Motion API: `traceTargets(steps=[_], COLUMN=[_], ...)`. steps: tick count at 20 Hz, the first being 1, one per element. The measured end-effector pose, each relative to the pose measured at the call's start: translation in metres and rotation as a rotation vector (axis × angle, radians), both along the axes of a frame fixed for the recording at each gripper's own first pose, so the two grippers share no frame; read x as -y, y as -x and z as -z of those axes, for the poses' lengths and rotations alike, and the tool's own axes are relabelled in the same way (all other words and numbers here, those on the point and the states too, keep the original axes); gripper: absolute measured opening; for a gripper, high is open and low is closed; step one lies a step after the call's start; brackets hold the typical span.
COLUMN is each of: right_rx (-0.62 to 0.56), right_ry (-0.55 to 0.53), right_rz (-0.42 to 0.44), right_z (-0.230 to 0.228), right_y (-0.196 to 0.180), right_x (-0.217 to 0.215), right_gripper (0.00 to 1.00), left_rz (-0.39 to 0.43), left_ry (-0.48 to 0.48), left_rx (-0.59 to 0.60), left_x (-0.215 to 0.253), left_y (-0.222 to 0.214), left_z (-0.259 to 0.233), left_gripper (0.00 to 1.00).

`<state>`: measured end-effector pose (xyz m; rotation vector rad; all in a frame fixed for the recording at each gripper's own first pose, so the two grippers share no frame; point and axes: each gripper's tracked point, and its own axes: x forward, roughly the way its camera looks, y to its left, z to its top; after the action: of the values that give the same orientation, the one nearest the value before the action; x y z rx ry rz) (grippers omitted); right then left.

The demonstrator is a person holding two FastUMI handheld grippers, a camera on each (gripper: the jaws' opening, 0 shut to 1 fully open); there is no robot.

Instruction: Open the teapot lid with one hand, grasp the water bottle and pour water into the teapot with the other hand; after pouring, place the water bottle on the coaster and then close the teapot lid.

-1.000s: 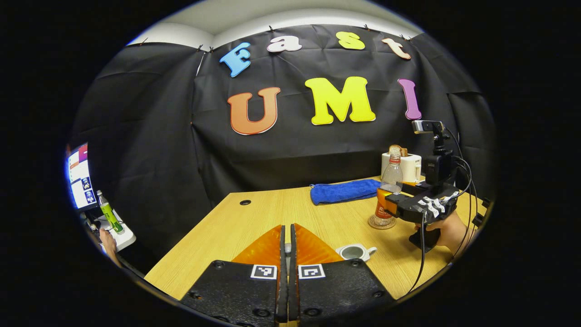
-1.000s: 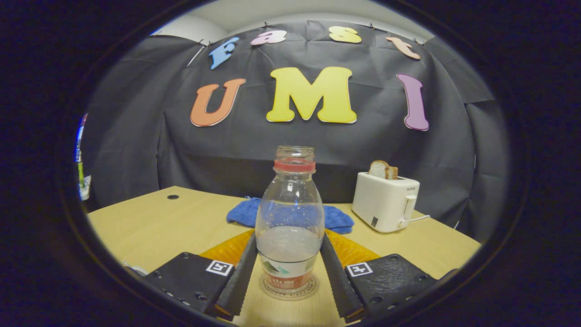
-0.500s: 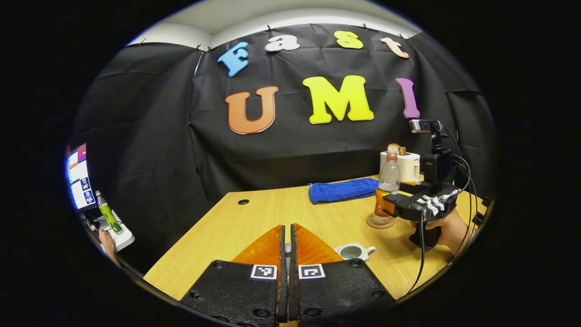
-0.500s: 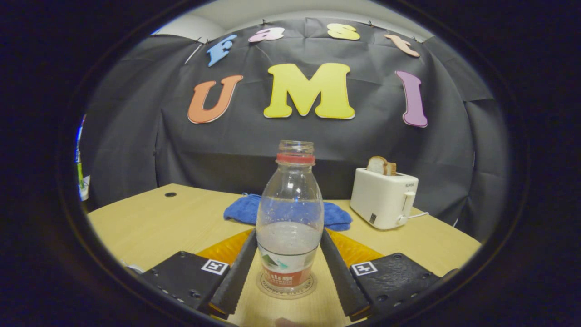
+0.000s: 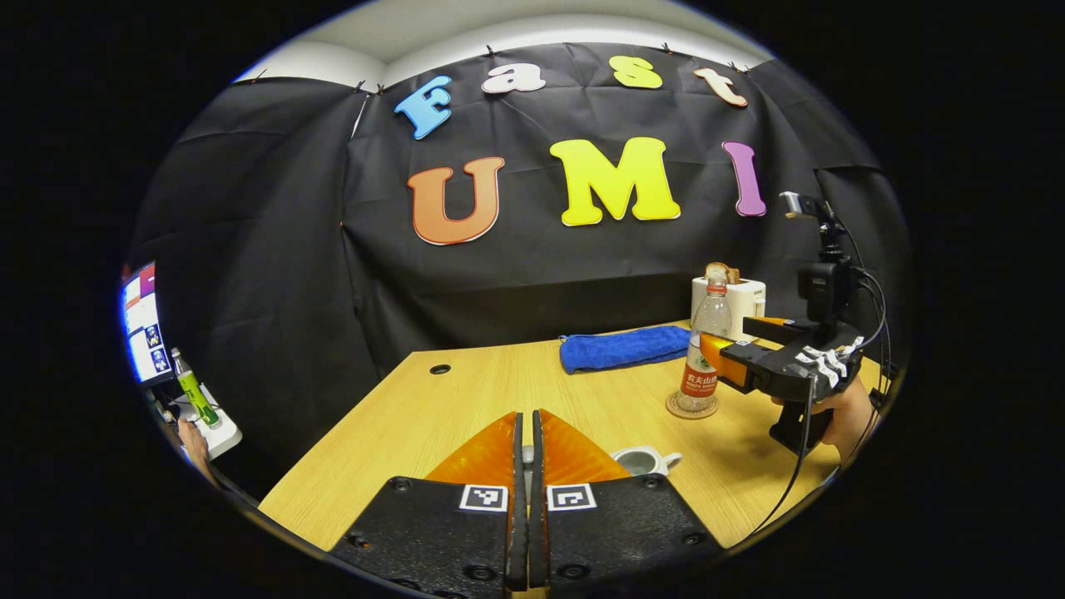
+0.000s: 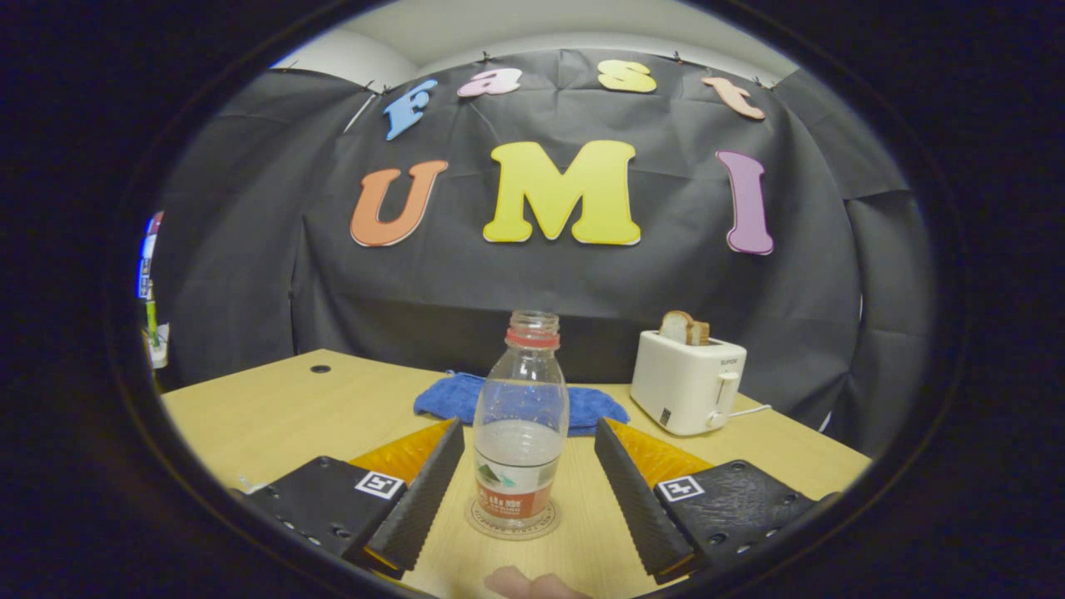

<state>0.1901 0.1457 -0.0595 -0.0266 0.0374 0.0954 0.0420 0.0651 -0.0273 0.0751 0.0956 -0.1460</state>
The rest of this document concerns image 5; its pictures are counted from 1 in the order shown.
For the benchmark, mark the white toaster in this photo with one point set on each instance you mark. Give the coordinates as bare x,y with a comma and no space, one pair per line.
749,299

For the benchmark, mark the round wooden coaster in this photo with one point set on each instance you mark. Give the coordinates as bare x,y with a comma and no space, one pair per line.
676,409

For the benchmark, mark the clear plastic water bottle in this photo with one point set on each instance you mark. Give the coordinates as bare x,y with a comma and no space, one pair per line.
707,333

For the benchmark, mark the computer monitor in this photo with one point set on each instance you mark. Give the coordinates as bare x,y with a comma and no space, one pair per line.
146,324

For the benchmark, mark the blue towel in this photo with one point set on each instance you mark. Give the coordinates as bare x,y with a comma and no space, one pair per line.
624,349

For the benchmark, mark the white flowered teacup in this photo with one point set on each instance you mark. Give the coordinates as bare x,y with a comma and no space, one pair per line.
641,460

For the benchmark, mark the toasted bread slice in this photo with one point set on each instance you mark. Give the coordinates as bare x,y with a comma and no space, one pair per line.
725,271

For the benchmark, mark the white side table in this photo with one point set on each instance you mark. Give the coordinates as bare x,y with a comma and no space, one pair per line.
225,437

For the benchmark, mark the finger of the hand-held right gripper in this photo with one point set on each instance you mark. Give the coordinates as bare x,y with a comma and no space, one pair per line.
774,329
749,366

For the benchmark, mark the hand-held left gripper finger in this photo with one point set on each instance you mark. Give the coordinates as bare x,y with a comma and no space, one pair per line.
537,516
517,516

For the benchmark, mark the green drink bottle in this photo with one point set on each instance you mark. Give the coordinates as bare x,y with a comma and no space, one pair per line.
195,391

